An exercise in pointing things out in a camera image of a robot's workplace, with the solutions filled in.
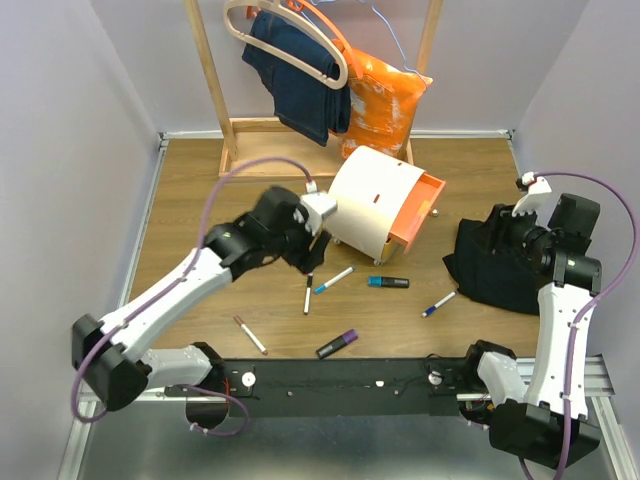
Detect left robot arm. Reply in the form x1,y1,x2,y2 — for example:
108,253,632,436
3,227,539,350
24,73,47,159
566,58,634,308
71,186,338,412

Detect white marker dark blue cap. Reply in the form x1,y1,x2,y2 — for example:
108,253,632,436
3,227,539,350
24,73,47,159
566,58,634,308
422,291,457,318

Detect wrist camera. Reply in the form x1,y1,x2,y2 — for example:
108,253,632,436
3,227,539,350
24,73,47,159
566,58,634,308
293,191,338,237
511,172,552,217

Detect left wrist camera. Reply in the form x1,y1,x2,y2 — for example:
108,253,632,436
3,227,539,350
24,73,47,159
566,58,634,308
293,191,338,237

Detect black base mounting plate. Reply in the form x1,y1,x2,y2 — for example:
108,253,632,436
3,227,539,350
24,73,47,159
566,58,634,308
164,357,501,419

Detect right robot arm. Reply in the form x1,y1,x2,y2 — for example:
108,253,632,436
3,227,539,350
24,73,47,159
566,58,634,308
459,193,602,473

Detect black highlighter blue cap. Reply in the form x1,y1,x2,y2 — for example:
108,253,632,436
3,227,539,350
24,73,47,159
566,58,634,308
367,276,410,289

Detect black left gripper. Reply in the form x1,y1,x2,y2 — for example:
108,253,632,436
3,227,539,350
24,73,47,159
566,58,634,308
266,209,333,277

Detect white rounded drawer organizer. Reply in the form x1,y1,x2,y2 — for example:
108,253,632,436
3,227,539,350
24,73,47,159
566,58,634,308
325,146,446,265

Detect light blue wire hanger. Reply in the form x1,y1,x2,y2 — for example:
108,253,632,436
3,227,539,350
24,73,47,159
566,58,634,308
358,0,420,76

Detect black highlighter purple cap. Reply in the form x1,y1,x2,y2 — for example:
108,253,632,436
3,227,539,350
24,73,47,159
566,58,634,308
316,329,359,360

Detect white marker brown cap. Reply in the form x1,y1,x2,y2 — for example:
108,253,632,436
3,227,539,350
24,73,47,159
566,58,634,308
233,315,268,356

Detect black cloth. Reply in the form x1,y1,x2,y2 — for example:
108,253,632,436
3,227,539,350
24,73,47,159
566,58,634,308
443,219,548,315

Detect wooden clothes rack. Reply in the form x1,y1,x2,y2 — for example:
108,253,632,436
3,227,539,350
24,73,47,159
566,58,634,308
184,1,444,181

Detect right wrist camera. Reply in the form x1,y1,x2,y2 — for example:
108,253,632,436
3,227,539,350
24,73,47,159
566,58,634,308
511,172,552,217

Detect orange white garment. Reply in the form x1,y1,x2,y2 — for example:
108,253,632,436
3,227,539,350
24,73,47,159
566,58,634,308
333,39,433,158

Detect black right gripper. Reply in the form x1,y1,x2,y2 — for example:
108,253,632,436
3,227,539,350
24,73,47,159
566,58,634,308
467,201,556,258

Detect beige clothes hanger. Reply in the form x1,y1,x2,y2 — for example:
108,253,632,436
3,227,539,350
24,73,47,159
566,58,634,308
222,0,349,92

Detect aluminium frame rail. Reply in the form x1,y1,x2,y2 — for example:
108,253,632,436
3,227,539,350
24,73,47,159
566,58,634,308
79,355,614,401

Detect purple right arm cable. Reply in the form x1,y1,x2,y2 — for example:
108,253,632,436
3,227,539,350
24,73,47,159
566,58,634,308
517,171,640,480

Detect orange clothes hanger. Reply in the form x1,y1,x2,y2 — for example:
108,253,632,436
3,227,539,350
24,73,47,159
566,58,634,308
287,0,369,79

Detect white marker light blue cap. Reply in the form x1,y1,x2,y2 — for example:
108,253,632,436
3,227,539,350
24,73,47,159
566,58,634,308
314,266,355,294

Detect dark blue jeans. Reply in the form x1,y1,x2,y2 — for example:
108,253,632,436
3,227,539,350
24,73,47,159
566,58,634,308
242,11,351,147

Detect white marker black cap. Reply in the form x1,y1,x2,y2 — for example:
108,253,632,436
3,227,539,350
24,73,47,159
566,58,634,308
303,273,314,316

